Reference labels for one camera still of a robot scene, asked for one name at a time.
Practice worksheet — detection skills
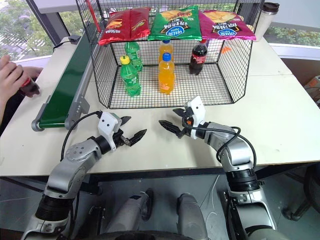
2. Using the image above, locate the grey right robot leg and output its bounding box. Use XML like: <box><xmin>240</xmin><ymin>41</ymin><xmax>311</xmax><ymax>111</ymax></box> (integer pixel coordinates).
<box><xmin>176</xmin><ymin>192</ymin><xmax>210</xmax><ymax>240</ymax></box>

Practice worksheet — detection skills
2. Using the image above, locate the grey robot leg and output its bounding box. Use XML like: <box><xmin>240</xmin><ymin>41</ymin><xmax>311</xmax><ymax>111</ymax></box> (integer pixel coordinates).
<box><xmin>176</xmin><ymin>192</ymin><xmax>210</xmax><ymax>240</ymax></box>
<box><xmin>109</xmin><ymin>188</ymin><xmax>155</xmax><ymax>240</ymax></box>

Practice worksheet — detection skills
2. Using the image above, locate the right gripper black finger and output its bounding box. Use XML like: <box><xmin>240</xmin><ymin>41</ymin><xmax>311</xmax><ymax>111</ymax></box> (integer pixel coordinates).
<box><xmin>158</xmin><ymin>119</ymin><xmax>188</xmax><ymax>139</ymax></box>
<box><xmin>172</xmin><ymin>107</ymin><xmax>187</xmax><ymax>118</ymax></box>

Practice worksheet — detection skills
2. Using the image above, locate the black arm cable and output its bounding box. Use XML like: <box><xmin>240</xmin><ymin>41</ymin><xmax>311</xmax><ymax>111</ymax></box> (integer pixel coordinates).
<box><xmin>190</xmin><ymin>125</ymin><xmax>258</xmax><ymax>174</ymax></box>
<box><xmin>60</xmin><ymin>110</ymin><xmax>104</xmax><ymax>162</ymax></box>

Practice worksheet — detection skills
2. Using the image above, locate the dark rounded robot torso edge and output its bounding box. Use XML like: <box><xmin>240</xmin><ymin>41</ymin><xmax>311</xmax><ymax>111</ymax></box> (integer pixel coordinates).
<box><xmin>94</xmin><ymin>230</ymin><xmax>204</xmax><ymax>240</ymax></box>

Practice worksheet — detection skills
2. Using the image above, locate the green conveyor belt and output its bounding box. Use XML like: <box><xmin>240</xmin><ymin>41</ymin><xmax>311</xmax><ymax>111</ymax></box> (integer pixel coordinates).
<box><xmin>31</xmin><ymin>31</ymin><xmax>91</xmax><ymax>132</ymax></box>

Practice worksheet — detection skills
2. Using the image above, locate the brown cardboard box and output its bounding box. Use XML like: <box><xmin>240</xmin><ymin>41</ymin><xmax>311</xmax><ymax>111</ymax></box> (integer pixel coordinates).
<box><xmin>303</xmin><ymin>74</ymin><xmax>320</xmax><ymax>109</ymax></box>

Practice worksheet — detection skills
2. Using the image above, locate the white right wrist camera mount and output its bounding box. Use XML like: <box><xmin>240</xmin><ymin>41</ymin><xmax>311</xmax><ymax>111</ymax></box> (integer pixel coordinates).
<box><xmin>184</xmin><ymin>95</ymin><xmax>208</xmax><ymax>140</ymax></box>

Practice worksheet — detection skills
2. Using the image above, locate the person right hand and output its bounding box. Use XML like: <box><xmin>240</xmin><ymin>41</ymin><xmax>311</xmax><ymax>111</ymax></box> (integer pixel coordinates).
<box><xmin>0</xmin><ymin>54</ymin><xmax>28</xmax><ymax>102</ymax></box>

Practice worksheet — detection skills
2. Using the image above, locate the person dark clothing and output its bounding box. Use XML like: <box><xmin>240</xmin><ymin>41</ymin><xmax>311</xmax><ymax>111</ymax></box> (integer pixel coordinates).
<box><xmin>0</xmin><ymin>91</ymin><xmax>26</xmax><ymax>137</ymax></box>

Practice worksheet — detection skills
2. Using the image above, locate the orange soda bottle blue cap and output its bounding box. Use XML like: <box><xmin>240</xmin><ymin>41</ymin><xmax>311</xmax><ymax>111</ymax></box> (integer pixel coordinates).
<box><xmin>158</xmin><ymin>39</ymin><xmax>174</xmax><ymax>64</ymax></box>
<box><xmin>157</xmin><ymin>52</ymin><xmax>176</xmax><ymax>96</ymax></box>

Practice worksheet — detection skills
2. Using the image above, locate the person left hand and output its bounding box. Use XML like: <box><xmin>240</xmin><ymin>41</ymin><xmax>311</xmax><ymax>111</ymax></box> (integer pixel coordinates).
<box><xmin>15</xmin><ymin>65</ymin><xmax>44</xmax><ymax>79</ymax></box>

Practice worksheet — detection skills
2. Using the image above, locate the magenta chips bag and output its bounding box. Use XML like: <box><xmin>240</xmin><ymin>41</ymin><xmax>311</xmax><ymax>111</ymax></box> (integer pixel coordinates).
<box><xmin>198</xmin><ymin>9</ymin><xmax>257</xmax><ymax>42</ymax></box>

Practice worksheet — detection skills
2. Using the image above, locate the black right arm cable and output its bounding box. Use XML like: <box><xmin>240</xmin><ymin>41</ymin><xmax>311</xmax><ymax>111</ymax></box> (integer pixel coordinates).
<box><xmin>190</xmin><ymin>125</ymin><xmax>258</xmax><ymax>174</ymax></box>

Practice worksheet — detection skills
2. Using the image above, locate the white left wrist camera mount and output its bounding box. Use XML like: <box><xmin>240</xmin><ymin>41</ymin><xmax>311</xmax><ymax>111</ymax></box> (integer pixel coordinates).
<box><xmin>97</xmin><ymin>111</ymin><xmax>123</xmax><ymax>151</ymax></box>

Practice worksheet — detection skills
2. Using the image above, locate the green chips bag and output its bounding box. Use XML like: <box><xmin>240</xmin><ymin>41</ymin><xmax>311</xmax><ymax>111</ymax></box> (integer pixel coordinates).
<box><xmin>147</xmin><ymin>5</ymin><xmax>203</xmax><ymax>42</ymax></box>

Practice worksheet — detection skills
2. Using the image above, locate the white tumbler black lid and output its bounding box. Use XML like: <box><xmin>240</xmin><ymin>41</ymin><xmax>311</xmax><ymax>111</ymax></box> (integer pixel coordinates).
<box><xmin>254</xmin><ymin>1</ymin><xmax>281</xmax><ymax>42</ymax></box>

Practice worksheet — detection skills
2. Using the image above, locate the red plastic bar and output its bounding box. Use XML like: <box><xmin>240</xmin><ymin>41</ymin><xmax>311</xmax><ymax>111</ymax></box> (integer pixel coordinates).
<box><xmin>84</xmin><ymin>0</ymin><xmax>102</xmax><ymax>34</ymax></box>

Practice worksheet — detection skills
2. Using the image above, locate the black power adapter cable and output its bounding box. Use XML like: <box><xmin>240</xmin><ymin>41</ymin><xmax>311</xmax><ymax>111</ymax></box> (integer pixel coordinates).
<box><xmin>51</xmin><ymin>39</ymin><xmax>71</xmax><ymax>54</ymax></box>

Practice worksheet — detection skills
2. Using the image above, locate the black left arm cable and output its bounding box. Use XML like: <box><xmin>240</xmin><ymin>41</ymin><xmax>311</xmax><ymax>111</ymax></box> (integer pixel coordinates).
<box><xmin>60</xmin><ymin>110</ymin><xmax>104</xmax><ymax>162</ymax></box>

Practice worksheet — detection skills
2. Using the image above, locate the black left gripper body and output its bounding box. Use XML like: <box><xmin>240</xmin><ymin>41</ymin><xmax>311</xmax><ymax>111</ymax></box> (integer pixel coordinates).
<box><xmin>113</xmin><ymin>127</ymin><xmax>131</xmax><ymax>149</ymax></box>

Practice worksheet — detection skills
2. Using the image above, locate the black wire mesh basket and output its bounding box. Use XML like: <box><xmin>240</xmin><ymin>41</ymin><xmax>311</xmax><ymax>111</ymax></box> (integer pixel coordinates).
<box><xmin>74</xmin><ymin>0</ymin><xmax>266</xmax><ymax>110</ymax></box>

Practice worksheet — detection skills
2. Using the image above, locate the cola bottle red label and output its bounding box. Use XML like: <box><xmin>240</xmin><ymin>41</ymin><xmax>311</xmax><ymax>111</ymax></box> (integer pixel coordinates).
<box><xmin>19</xmin><ymin>74</ymin><xmax>42</xmax><ymax>99</ymax></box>
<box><xmin>188</xmin><ymin>39</ymin><xmax>209</xmax><ymax>76</ymax></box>

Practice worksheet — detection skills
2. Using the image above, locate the grey left robot leg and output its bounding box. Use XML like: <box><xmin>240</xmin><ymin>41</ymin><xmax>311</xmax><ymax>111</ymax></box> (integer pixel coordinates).
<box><xmin>109</xmin><ymin>188</ymin><xmax>155</xmax><ymax>240</ymax></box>

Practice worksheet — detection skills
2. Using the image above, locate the red chips bag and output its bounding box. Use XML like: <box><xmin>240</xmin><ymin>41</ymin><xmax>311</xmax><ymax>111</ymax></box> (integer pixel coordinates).
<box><xmin>98</xmin><ymin>6</ymin><xmax>152</xmax><ymax>47</ymax></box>

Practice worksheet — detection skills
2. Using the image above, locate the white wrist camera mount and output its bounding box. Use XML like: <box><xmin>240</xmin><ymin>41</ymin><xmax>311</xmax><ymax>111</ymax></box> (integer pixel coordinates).
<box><xmin>97</xmin><ymin>111</ymin><xmax>123</xmax><ymax>151</ymax></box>
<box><xmin>184</xmin><ymin>95</ymin><xmax>208</xmax><ymax>140</ymax></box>

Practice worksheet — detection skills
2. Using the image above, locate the green soda bottle yellow cap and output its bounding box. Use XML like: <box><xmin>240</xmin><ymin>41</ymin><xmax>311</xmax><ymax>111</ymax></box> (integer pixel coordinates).
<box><xmin>119</xmin><ymin>55</ymin><xmax>142</xmax><ymax>97</ymax></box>

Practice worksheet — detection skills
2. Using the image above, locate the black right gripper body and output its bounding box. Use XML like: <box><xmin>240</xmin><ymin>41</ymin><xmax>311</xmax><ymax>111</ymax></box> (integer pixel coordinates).
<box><xmin>180</xmin><ymin>109</ymin><xmax>195</xmax><ymax>136</ymax></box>

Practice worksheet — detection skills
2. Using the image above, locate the black chair base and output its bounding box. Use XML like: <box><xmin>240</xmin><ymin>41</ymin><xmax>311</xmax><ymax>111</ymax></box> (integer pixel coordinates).
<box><xmin>281</xmin><ymin>164</ymin><xmax>320</xmax><ymax>222</ymax></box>

